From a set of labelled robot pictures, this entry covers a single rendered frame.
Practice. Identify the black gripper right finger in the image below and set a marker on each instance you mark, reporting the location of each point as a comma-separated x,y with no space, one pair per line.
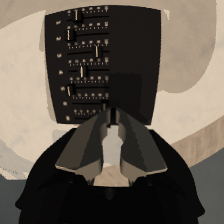
145,153

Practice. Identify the black lighting desk panel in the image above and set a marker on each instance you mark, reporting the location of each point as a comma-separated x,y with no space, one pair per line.
116,48

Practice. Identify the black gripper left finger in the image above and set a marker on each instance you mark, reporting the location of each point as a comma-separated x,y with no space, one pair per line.
78,151

